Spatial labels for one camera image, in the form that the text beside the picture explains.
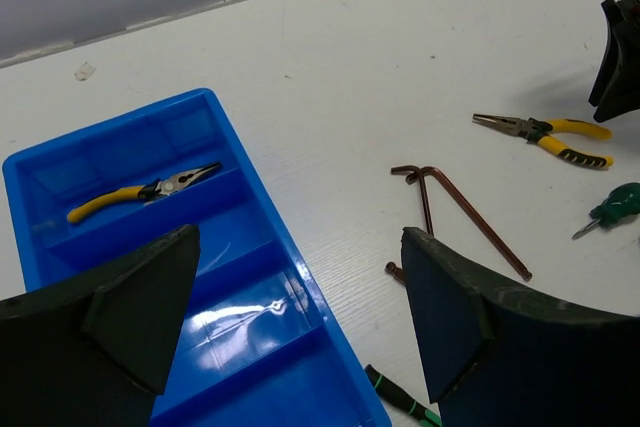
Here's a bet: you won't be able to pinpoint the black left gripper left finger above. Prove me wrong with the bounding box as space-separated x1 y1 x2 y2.
1 225 200 426

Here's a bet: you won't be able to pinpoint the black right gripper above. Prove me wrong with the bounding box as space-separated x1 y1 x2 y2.
588 0 639 122

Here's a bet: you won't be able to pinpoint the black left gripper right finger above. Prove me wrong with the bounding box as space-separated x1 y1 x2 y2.
401 227 639 426

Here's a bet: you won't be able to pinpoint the yellow bent-nose pliers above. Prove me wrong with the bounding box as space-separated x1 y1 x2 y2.
66 161 223 224

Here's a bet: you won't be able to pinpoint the long brown ball-end hex key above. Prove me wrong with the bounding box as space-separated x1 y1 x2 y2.
422 166 533 282

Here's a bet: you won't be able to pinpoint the green stubby flathead screwdriver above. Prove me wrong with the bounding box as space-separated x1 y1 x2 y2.
572 182 639 240

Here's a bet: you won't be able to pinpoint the clear tape scrap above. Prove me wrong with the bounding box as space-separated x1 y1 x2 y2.
74 62 96 82

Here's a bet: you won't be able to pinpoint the black green precision screwdriver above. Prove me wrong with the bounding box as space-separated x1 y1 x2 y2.
364 364 442 427

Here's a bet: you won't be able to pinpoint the yellow black long-nose pliers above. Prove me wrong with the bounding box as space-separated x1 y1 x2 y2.
472 114 614 170

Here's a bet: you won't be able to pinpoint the blue plastic compartment tray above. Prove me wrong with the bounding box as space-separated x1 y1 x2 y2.
2 89 390 426

